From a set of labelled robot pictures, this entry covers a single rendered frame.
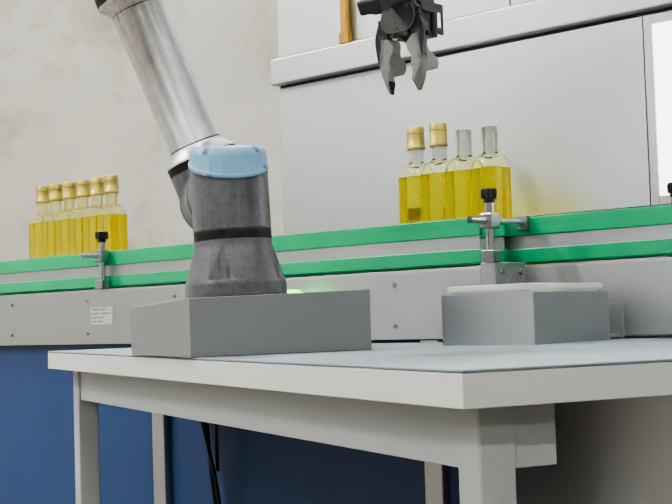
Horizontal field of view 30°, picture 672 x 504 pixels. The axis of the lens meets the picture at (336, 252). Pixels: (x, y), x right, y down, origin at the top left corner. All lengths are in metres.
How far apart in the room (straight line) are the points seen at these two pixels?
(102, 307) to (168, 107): 0.97
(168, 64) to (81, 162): 3.47
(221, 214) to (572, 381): 0.78
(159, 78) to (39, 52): 3.51
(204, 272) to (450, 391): 0.75
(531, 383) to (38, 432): 2.10
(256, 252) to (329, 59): 1.04
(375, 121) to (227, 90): 3.03
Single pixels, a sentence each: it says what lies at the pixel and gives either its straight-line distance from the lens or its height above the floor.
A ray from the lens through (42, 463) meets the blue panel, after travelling 3.12.
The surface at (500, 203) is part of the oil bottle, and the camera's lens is 2.30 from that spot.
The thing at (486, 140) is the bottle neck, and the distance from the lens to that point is 2.33.
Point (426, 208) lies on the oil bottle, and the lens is 2.38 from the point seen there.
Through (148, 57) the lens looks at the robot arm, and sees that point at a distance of 2.00.
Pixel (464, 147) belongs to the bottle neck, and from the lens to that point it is 2.36.
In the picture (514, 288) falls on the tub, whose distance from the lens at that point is 1.89.
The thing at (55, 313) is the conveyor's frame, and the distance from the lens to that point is 3.02.
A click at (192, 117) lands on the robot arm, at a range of 1.99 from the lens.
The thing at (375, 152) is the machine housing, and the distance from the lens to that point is 2.70.
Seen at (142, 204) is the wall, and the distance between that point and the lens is 5.50.
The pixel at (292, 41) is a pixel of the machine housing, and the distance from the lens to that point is 2.91.
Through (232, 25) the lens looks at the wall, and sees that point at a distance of 5.78.
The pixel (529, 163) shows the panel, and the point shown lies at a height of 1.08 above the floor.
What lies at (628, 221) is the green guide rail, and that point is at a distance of 2.13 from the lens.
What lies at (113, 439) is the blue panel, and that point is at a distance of 2.89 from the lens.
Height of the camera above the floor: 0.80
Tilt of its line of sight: 3 degrees up
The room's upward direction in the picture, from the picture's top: 2 degrees counter-clockwise
